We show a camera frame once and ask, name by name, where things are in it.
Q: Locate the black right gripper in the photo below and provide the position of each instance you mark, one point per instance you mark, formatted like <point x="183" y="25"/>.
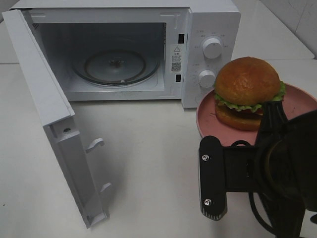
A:
<point x="281" y="163"/>

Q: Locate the pink round plate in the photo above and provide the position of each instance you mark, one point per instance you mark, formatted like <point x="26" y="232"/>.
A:
<point x="295" y="103"/>

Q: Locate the burger with lettuce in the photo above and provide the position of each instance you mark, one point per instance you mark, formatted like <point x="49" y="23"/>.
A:
<point x="241" y="88"/>

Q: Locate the white microwave door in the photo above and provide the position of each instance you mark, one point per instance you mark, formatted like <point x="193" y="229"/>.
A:
<point x="57" y="118"/>

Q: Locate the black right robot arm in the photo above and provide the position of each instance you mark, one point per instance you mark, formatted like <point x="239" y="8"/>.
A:
<point x="282" y="217"/>

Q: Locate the lower white microwave knob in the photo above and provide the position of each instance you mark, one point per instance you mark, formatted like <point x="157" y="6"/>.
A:
<point x="206" y="78"/>

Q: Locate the white microwave knob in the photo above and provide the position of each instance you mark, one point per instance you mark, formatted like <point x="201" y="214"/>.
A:
<point x="212" y="47"/>
<point x="206" y="78"/>

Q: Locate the upper white microwave knob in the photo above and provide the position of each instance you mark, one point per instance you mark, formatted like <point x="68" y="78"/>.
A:
<point x="212" y="47"/>

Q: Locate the white microwave oven body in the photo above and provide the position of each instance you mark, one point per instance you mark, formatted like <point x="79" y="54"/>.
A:
<point x="173" y="30"/>

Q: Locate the glass microwave turntable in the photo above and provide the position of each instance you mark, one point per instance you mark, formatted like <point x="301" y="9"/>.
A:
<point x="116" y="67"/>

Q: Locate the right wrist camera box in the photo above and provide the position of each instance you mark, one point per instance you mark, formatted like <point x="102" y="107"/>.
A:
<point x="212" y="178"/>

